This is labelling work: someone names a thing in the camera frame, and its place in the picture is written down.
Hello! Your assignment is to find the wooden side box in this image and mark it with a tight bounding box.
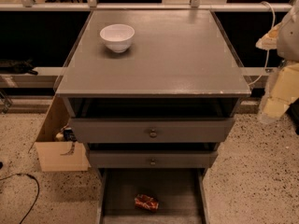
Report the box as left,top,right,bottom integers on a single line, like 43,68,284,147
35,97,90,172

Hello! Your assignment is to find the white hanging cable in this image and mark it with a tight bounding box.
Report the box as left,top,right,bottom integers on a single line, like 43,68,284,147
248,1,278,87

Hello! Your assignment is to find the grey middle drawer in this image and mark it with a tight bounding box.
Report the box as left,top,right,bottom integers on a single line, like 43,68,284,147
89,150,218,168

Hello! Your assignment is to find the black floor cable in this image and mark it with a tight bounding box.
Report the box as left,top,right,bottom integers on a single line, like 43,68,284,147
0,173,41,224

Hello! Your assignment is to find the round drawer knob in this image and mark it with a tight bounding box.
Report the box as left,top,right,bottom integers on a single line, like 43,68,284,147
149,159,156,166
149,130,157,138

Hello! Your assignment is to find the round middle drawer knob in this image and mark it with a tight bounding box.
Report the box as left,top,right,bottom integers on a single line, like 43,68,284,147
149,159,156,166

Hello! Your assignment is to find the grey drawer cabinet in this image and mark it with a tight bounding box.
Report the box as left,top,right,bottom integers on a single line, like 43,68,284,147
57,9,250,224

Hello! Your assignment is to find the white ceramic bowl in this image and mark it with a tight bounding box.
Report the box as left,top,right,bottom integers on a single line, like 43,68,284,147
100,24,135,53

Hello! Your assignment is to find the grey drawer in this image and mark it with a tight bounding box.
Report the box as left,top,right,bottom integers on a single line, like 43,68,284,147
96,169,210,224
69,118,235,143
89,150,218,168

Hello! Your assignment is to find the grey bottom drawer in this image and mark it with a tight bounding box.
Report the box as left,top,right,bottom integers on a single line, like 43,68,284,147
96,169,210,224

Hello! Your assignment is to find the black object on rail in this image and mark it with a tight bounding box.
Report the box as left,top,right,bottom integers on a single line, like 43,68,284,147
0,59,38,76

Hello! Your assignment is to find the round top drawer knob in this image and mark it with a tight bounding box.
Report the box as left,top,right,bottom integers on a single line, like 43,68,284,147
149,130,157,138

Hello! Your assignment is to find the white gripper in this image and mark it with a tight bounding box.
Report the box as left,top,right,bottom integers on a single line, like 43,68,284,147
255,0,299,124

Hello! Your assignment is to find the grey top drawer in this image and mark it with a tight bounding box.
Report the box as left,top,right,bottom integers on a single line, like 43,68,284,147
69,118,235,143

